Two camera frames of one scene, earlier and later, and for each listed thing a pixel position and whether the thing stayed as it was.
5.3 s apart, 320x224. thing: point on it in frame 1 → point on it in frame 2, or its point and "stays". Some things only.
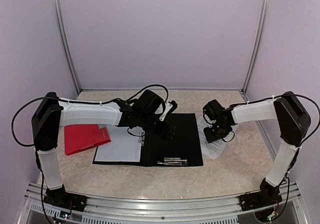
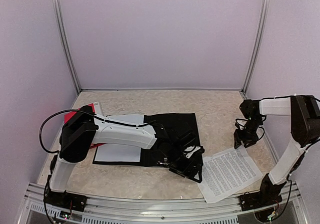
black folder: [184, 149] stays
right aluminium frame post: [259, 38] stays
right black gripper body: [217, 133] → [249, 133]
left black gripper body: [146, 123] → [174, 158]
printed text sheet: [214, 149] → [225, 175]
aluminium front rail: [210, 210] stays
